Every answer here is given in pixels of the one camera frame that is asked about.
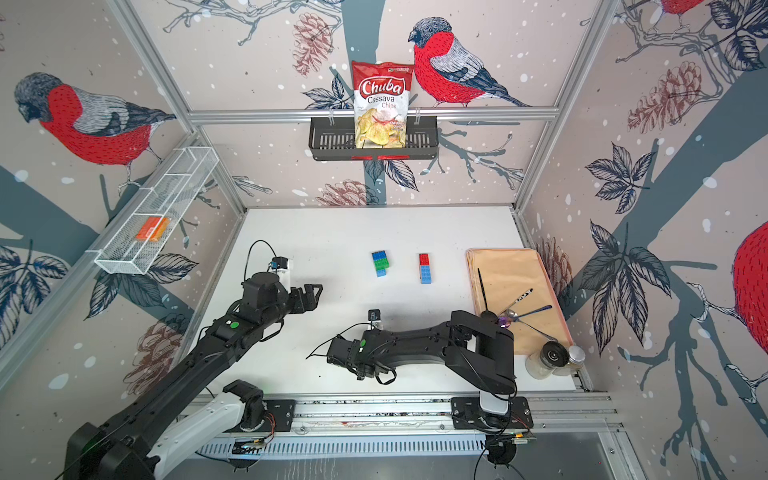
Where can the light blue long lego brick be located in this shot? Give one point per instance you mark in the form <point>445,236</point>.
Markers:
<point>425,274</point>

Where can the metal fork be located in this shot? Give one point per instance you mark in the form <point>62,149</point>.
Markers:
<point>523,295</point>

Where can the green lego brick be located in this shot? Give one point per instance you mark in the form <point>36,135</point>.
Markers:
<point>381,263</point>

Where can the white wire shelf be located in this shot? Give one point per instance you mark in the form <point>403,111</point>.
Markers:
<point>170,196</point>

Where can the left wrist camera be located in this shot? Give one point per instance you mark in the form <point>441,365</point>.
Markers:
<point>282,267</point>

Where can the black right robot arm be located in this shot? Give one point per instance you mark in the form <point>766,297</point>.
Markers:
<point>473,347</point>

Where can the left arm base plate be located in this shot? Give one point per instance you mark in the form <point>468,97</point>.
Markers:
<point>278,416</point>

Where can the black wire basket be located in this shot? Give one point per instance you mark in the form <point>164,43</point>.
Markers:
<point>334,140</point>

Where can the purple spoon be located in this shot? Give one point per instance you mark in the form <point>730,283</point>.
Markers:
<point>509,316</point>

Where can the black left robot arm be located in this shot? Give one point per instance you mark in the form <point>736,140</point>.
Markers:
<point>122,446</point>

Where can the black spoon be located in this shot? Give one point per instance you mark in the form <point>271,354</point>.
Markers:
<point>483,291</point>

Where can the clear bottle black cap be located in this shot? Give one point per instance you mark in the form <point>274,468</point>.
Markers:
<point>555,359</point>

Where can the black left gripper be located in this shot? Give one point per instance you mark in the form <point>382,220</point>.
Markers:
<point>312,300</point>

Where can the tan wooden tray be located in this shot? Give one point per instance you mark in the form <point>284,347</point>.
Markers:
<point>507,273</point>

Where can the Chuba cassava chips bag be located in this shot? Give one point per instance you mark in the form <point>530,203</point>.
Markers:
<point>381,97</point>

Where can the orange red block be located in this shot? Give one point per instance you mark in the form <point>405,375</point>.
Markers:
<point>153,229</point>

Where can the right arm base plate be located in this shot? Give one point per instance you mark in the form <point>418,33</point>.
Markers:
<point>467,413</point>

